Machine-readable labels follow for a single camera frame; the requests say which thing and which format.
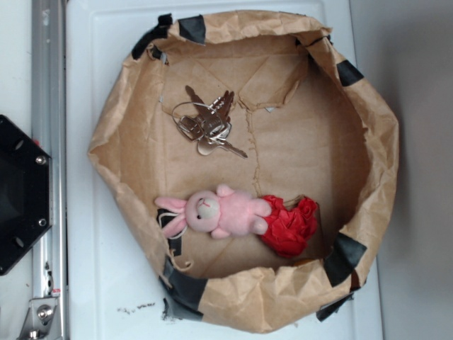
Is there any pink plush bunny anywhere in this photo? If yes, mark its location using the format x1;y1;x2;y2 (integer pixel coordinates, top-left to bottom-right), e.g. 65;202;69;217
155;184;272;239

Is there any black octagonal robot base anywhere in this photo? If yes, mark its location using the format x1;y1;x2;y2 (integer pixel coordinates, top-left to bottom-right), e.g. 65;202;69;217
0;115;51;276

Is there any red crumpled tissue paper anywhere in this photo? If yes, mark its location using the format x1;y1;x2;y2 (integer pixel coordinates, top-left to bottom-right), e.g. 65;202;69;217
260;195;318;258

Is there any aluminium extrusion rail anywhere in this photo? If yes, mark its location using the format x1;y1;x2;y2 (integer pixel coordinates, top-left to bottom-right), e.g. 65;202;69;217
31;1;69;339

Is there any brown paper bag bin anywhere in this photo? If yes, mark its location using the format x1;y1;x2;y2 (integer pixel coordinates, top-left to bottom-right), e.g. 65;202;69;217
88;11;398;333

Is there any orange object under bag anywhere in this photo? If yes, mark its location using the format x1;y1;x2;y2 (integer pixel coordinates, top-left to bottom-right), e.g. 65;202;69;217
294;259;314;266

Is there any silver key bunch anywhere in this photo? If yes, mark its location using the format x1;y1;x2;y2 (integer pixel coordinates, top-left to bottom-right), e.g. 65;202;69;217
171;86;248;159

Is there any metal corner bracket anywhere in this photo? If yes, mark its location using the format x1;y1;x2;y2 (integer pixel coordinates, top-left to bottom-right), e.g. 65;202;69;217
18;297;62;340

